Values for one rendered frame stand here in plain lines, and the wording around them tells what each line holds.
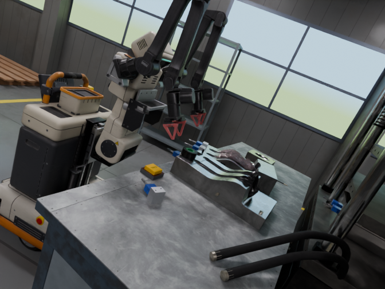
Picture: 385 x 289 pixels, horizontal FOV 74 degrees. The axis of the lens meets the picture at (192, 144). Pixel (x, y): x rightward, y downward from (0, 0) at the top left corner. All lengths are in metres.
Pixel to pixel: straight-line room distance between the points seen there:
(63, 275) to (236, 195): 0.70
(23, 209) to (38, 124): 0.50
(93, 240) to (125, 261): 0.11
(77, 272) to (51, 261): 0.13
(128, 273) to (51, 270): 0.32
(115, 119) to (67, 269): 0.81
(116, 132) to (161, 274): 0.89
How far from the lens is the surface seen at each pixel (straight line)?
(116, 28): 4.76
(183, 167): 1.25
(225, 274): 0.84
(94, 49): 4.97
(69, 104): 1.62
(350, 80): 4.12
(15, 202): 1.79
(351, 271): 1.41
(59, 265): 0.95
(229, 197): 1.18
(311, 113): 4.04
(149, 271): 0.77
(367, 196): 1.22
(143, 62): 1.19
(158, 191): 0.99
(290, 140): 4.08
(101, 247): 0.79
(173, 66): 1.15
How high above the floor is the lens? 1.34
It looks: 17 degrees down
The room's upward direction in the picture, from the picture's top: 23 degrees clockwise
